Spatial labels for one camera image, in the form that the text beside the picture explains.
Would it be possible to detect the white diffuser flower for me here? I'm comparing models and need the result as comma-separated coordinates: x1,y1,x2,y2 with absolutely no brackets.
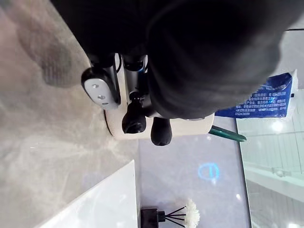
184,198,200,228

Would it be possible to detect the black diffuser bottle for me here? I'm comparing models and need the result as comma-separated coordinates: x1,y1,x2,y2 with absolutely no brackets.
140,208,167,228

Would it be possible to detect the wall mirror with blue light icon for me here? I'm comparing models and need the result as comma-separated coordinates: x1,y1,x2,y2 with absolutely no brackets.
138,28,304,228

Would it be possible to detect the green toothbrush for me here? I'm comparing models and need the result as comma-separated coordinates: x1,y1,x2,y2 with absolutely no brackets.
208,125,247,143

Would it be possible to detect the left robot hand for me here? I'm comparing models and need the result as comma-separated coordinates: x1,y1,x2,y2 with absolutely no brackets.
49,0,304,146

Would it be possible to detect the cream toothbrush cup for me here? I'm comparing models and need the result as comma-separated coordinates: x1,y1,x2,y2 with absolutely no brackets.
104,53,216,141

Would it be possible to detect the white sink basin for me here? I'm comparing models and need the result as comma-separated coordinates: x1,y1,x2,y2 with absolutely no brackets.
35,159,139,228

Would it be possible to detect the blue tissue pack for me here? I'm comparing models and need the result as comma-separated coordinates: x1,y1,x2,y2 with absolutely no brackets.
214,68,299,119

